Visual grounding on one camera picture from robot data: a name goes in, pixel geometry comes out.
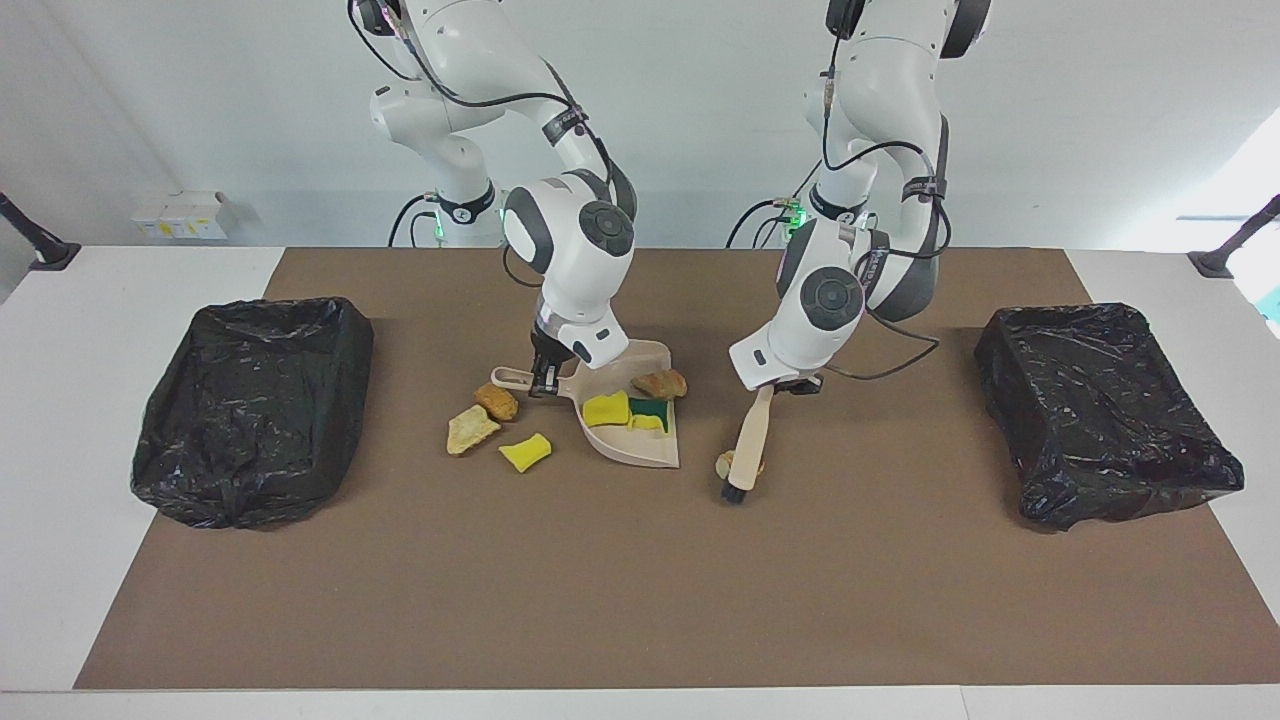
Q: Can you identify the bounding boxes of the brown table mat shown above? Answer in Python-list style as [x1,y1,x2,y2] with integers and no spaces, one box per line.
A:
[75,247,1280,691]

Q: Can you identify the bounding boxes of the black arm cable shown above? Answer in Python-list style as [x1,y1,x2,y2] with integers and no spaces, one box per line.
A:
[348,0,641,291]
[820,55,943,383]

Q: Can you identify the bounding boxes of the pale beige stone-like piece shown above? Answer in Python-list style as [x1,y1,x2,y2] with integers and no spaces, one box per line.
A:
[446,404,502,457]

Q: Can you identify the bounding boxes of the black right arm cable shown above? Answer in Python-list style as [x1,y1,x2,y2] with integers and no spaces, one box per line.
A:
[348,0,641,291]

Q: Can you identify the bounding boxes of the black base cable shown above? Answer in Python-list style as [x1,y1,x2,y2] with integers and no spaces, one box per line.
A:
[388,193,441,248]
[727,195,801,248]

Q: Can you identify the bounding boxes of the brown cork-like piece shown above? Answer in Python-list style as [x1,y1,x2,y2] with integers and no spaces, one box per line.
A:
[474,381,520,422]

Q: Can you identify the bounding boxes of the black bag lined bin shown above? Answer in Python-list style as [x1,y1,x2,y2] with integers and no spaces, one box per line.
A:
[975,303,1246,531]
[132,297,375,529]

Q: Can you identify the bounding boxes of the small yellow sponge wedge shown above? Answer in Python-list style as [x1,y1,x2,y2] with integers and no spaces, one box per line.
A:
[499,432,552,474]

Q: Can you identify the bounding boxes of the white wall socket box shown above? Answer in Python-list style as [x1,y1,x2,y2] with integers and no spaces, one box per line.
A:
[132,190,241,241]

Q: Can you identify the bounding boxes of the beige hand brush black bristles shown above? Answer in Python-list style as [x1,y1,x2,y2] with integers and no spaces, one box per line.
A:
[722,385,776,503]

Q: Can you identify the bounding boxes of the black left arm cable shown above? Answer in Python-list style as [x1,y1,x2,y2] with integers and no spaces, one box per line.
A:
[820,55,943,383]

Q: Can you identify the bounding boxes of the beige plastic dustpan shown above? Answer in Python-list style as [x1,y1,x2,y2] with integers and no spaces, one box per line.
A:
[490,340,683,469]

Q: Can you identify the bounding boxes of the black right base cable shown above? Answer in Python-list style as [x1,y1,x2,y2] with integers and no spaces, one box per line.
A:
[388,193,441,248]

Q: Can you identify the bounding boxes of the rounded orange striped foam piece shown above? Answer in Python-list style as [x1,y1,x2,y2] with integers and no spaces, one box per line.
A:
[631,369,689,402]

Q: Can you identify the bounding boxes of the black stand pole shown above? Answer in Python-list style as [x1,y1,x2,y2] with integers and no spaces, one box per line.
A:
[0,192,81,271]
[1188,195,1280,279]

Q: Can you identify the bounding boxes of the black left base cable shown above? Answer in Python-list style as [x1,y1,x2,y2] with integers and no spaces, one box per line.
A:
[727,195,801,248]

